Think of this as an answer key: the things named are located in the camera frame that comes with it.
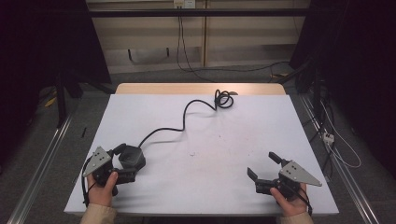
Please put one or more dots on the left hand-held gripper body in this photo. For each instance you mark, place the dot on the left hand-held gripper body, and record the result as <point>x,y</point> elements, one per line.
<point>99,160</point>

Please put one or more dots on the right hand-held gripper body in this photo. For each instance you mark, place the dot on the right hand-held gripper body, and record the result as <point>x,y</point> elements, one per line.
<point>291,179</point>

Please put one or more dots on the black power adapter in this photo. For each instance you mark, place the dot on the black power adapter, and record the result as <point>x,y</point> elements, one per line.
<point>132,158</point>

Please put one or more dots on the person's right hand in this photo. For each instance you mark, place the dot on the person's right hand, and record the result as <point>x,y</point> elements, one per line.
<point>291,205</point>

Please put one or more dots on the person's left hand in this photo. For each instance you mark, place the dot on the person's left hand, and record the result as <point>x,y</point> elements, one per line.
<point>101,193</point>

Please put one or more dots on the white table mat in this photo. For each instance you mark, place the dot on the white table mat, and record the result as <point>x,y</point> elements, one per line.
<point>218,155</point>

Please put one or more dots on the white power strip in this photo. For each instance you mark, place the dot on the white power strip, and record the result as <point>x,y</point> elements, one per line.
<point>328,137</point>

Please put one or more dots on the black metal stand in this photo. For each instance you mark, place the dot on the black metal stand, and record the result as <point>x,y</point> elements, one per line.
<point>317,93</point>

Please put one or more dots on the wooden table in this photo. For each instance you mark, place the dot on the wooden table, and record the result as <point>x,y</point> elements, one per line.
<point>174,88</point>

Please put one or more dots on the black curtain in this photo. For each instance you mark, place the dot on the black curtain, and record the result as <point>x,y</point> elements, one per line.
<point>358,46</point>
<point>37,46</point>

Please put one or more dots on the black horizontal bar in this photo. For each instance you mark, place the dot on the black horizontal bar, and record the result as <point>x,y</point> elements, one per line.
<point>199,12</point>

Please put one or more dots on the metal floor rail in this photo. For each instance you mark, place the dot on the metal floor rail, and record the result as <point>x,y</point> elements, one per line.
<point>345,177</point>
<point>40,168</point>

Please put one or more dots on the white wall socket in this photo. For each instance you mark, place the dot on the white wall socket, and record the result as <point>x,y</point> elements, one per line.
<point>184,3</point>

